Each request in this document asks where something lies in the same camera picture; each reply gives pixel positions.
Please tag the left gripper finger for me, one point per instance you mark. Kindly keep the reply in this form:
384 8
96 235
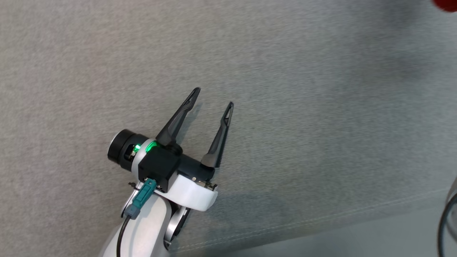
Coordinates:
176 121
217 142

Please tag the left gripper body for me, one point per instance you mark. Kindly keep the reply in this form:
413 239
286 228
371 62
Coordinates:
192 192

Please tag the red shorts with white trim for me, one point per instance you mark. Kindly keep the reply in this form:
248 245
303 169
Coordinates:
446 4

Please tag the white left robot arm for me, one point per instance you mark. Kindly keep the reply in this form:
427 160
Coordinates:
150 228

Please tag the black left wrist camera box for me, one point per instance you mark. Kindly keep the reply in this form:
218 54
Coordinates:
159 166

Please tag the teal left camera connector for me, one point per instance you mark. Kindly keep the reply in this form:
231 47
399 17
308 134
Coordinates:
142 196

